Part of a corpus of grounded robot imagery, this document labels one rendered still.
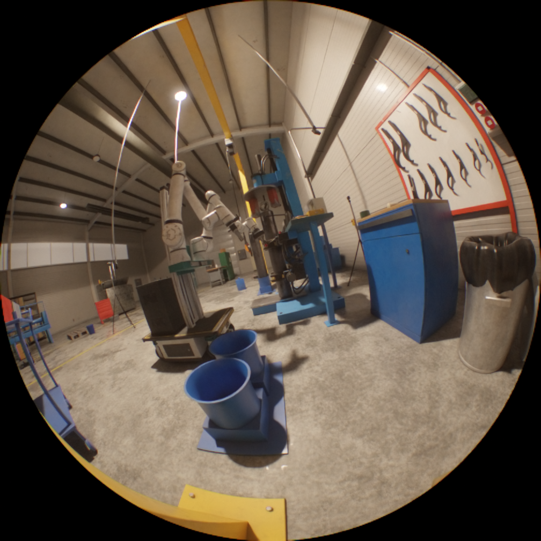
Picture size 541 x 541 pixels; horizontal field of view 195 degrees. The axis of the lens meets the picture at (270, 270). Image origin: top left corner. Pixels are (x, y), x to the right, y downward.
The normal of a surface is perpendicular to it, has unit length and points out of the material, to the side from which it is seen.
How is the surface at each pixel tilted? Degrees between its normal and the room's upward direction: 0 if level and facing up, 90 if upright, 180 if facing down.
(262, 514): 0
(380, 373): 0
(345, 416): 0
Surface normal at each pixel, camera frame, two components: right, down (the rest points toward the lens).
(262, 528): -0.23, -0.97
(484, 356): -0.90, 0.30
